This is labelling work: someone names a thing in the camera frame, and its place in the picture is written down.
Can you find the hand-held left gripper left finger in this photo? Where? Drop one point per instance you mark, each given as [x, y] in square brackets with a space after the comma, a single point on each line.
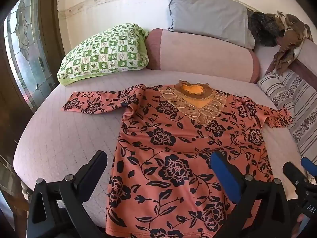
[92, 169]

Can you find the dark fuzzy cloth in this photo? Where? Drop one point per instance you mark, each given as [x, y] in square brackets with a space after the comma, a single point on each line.
[262, 28]

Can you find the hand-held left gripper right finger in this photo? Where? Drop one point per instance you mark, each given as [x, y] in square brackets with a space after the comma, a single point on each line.
[226, 176]

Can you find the grey pillow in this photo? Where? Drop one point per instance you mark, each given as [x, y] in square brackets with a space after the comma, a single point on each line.
[210, 17]

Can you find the bed with pink sheet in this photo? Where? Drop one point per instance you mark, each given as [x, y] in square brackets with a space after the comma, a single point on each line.
[64, 138]

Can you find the stained glass window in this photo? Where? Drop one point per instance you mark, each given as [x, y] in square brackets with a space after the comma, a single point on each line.
[24, 54]

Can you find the brown crumpled cloth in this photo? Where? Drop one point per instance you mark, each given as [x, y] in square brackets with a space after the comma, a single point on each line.
[289, 37]

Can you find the pink bolster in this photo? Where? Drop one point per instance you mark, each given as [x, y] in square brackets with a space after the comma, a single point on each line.
[198, 53]

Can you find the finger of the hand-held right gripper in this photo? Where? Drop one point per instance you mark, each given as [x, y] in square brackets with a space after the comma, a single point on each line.
[294, 176]
[309, 164]

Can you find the green checkered pillow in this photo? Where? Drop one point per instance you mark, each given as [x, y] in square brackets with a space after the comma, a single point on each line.
[104, 53]

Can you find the striped blanket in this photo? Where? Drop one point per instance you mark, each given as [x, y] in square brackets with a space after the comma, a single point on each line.
[294, 104]

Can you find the orange floral shirt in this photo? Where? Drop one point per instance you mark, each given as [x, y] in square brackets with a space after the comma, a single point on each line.
[183, 158]

